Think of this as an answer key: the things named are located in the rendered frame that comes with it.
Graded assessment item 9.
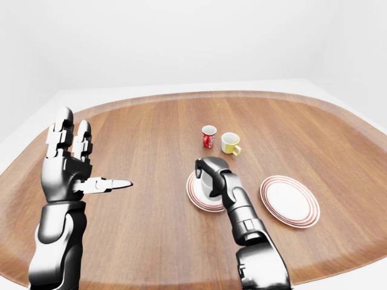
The white mug with yellow handle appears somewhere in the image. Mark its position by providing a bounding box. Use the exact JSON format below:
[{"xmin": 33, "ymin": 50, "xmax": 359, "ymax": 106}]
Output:
[{"xmin": 221, "ymin": 132, "xmax": 242, "ymax": 157}]

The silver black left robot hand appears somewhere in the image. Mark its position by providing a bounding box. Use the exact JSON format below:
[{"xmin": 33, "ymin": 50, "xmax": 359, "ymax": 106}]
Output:
[{"xmin": 41, "ymin": 106, "xmax": 134, "ymax": 204}]

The white plate with red rings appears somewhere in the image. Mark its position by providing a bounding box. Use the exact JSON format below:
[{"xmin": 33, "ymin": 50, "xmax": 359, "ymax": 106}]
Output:
[
  {"xmin": 186, "ymin": 170, "xmax": 226, "ymax": 213},
  {"xmin": 259, "ymin": 175, "xmax": 321, "ymax": 229}
]

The red mug with white print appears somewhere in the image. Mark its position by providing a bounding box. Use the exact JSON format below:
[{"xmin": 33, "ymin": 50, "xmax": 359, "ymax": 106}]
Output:
[{"xmin": 201, "ymin": 124, "xmax": 218, "ymax": 150}]

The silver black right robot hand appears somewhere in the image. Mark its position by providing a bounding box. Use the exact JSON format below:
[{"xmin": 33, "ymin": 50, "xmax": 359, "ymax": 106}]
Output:
[{"xmin": 195, "ymin": 156, "xmax": 237, "ymax": 202}]

